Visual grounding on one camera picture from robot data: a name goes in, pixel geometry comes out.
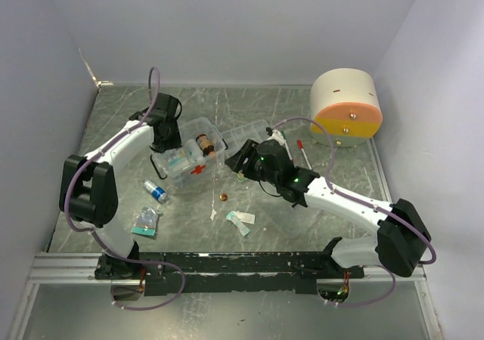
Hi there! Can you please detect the small green medicine box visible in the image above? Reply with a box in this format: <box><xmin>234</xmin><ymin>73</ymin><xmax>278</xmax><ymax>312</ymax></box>
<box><xmin>236</xmin><ymin>172</ymin><xmax>246</xmax><ymax>182</ymax></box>

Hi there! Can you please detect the teal silver foil packet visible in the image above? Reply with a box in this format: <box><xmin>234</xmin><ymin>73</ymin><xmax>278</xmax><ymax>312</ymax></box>
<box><xmin>132</xmin><ymin>206</ymin><xmax>159</xmax><ymax>237</ymax></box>

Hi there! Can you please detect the aluminium frame rail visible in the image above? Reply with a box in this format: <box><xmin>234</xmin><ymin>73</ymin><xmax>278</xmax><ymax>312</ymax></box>
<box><xmin>27</xmin><ymin>252</ymin><xmax>427</xmax><ymax>285</ymax></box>

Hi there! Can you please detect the clear plastic medicine box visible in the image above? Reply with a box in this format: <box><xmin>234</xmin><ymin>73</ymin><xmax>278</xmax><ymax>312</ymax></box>
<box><xmin>151</xmin><ymin>117</ymin><xmax>228</xmax><ymax>190</ymax></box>

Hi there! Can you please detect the brown orange medicine bottle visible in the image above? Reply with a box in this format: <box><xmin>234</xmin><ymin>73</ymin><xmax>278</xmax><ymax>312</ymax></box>
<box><xmin>195</xmin><ymin>134</ymin><xmax>216</xmax><ymax>156</ymax></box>

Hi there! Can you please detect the green capped marker pen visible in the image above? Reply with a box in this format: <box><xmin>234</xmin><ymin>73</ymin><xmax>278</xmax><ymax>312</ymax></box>
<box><xmin>281</xmin><ymin>131</ymin><xmax>293</xmax><ymax>162</ymax></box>

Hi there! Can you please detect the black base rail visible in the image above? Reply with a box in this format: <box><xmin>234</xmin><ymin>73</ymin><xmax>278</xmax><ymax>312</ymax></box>
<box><xmin>94</xmin><ymin>251</ymin><xmax>364</xmax><ymax>296</ymax></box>

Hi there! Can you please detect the teal blister pack bag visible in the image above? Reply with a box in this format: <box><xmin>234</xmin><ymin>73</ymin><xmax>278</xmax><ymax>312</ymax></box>
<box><xmin>164</xmin><ymin>150</ymin><xmax>190</xmax><ymax>171</ymax></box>

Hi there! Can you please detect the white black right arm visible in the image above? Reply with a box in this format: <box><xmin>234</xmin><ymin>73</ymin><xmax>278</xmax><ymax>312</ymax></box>
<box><xmin>225</xmin><ymin>131</ymin><xmax>431</xmax><ymax>277</ymax></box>

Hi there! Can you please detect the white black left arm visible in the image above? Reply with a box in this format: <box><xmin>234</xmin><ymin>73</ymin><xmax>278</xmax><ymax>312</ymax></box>
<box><xmin>59</xmin><ymin>93</ymin><xmax>182</xmax><ymax>279</ymax></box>

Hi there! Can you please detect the cream round drawer cabinet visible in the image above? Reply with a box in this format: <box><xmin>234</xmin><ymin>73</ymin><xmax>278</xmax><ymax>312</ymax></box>
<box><xmin>309</xmin><ymin>68</ymin><xmax>383</xmax><ymax>147</ymax></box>

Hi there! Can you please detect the red capped marker pen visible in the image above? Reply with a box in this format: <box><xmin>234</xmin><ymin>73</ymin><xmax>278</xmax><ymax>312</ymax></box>
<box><xmin>296</xmin><ymin>139</ymin><xmax>313</xmax><ymax>170</ymax></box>

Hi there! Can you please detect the white bandage wrapper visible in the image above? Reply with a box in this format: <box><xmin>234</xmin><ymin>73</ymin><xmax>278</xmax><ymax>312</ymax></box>
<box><xmin>232</xmin><ymin>211</ymin><xmax>256</xmax><ymax>224</ymax></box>

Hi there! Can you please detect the blue white medicine bottle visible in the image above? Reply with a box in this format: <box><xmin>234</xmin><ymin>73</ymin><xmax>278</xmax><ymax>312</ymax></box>
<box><xmin>143</xmin><ymin>180</ymin><xmax>167</xmax><ymax>202</ymax></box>

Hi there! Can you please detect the white teal medicine bottle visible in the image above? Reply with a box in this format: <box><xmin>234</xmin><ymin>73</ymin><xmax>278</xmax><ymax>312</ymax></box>
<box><xmin>184</xmin><ymin>139</ymin><xmax>203</xmax><ymax>161</ymax></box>

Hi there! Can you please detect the teal dotted bandage packet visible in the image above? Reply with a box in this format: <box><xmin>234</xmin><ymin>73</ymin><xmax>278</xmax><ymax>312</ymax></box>
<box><xmin>226</xmin><ymin>212</ymin><xmax>250</xmax><ymax>236</ymax></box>

